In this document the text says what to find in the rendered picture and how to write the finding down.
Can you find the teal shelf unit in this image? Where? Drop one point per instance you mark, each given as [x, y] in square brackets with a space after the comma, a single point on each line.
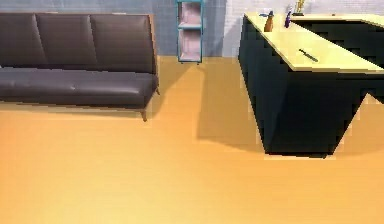
[190, 26]

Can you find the black counter with cream top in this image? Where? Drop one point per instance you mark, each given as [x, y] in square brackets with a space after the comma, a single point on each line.
[300, 106]

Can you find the brown bottle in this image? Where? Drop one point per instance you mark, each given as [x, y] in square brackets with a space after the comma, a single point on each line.
[268, 23]

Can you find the dark grey leather sofa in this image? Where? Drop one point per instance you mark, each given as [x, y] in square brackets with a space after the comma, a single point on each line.
[76, 83]

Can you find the purple bottle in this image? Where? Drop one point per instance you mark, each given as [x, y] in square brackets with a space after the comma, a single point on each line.
[287, 19]

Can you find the yellow house plant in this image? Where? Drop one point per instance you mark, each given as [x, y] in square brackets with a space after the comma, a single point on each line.
[299, 6]

